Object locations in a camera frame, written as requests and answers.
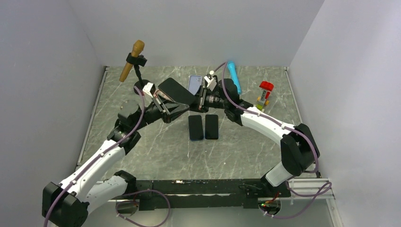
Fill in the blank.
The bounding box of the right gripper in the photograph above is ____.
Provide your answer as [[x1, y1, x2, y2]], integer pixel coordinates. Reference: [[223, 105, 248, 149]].
[[186, 85, 228, 113]]

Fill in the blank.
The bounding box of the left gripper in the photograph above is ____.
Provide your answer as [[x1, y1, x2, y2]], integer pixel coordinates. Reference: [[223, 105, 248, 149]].
[[132, 93, 189, 131]]

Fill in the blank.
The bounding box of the black phone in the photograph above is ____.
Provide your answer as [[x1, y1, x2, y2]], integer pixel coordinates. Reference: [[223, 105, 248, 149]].
[[205, 114, 219, 140]]

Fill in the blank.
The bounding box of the purple phone case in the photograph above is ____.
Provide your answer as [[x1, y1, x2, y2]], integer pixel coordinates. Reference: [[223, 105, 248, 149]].
[[187, 75, 203, 95]]

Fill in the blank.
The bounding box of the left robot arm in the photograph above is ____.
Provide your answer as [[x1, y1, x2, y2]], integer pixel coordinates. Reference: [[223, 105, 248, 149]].
[[42, 93, 190, 227]]

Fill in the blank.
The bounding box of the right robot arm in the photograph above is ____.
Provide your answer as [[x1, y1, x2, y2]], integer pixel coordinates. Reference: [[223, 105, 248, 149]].
[[193, 79, 320, 197]]

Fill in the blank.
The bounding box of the blue microphone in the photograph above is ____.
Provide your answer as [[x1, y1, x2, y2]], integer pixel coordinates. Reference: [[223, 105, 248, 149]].
[[227, 61, 242, 95]]

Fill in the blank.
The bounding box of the black microphone stand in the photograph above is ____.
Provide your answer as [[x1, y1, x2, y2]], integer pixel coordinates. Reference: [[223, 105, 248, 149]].
[[126, 53, 149, 91]]

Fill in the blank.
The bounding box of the gold microphone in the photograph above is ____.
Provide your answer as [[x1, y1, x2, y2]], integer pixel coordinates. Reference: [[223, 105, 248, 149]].
[[119, 40, 147, 82]]

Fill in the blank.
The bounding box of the red toy object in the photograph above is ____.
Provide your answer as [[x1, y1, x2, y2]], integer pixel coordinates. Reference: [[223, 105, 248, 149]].
[[255, 81, 274, 112]]

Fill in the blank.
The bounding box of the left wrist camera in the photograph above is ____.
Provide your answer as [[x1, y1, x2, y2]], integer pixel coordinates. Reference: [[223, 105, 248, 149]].
[[142, 82, 156, 97]]

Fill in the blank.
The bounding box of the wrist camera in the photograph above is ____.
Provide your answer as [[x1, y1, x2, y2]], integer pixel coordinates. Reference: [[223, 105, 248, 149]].
[[204, 70, 217, 91], [142, 82, 156, 97]]

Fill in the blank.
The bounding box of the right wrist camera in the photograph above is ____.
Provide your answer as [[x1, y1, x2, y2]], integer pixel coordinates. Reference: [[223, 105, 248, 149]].
[[204, 70, 217, 91]]

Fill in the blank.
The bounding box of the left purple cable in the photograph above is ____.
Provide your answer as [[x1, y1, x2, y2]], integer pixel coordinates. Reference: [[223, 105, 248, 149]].
[[43, 91, 171, 227]]

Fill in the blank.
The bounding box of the black base frame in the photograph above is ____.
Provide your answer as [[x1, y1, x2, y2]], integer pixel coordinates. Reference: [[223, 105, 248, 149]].
[[105, 178, 292, 211]]

